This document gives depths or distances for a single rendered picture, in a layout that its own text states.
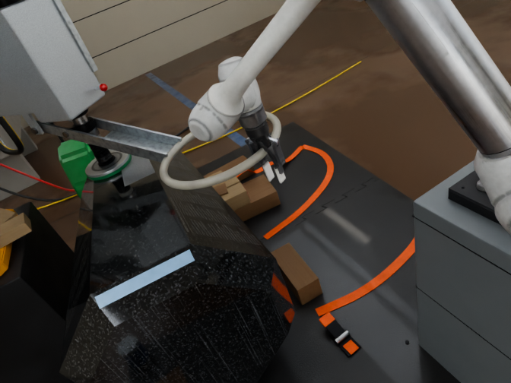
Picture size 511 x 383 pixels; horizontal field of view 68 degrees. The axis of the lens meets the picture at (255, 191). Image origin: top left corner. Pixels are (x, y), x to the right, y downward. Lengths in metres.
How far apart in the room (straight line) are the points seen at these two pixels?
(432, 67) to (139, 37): 5.79
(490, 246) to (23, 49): 1.56
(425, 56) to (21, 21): 1.32
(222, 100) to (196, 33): 5.62
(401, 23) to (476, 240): 0.59
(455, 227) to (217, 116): 0.68
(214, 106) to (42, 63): 0.81
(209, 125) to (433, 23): 0.55
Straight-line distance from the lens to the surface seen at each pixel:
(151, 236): 1.32
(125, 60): 6.34
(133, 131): 1.72
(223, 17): 6.75
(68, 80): 1.68
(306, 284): 1.85
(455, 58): 0.74
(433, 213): 1.14
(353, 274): 2.00
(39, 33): 1.66
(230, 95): 0.98
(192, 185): 1.26
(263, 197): 2.40
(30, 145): 5.30
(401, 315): 1.86
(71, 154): 3.13
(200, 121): 0.99
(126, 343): 1.32
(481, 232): 1.09
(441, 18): 0.73
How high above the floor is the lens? 1.58
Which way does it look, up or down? 36 degrees down
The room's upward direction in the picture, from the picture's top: 20 degrees counter-clockwise
